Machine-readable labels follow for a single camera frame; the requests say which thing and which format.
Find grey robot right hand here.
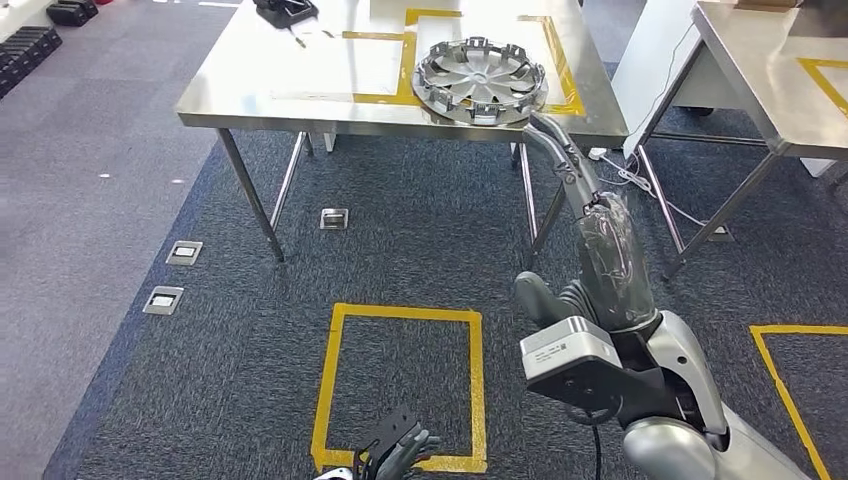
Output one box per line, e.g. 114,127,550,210
513,112,660,333

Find black equipment case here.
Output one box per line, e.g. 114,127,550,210
46,0,99,28

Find white floor cables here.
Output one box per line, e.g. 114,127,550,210
589,148,730,240

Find white partition panel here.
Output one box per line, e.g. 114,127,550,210
610,0,713,160

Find grey plastic wheel hubcap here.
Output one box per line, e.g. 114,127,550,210
410,36,550,127

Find black camera cable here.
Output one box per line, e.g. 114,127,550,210
569,407,604,480

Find stainless steel workbench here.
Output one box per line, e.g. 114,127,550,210
175,0,629,263
635,0,848,283

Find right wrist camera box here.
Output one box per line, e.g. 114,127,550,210
519,315,664,425

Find yellow tape double frame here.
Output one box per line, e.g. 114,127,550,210
341,7,588,117

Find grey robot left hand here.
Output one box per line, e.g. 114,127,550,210
377,427,442,480

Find black remote controller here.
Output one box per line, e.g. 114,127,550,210
252,0,321,30

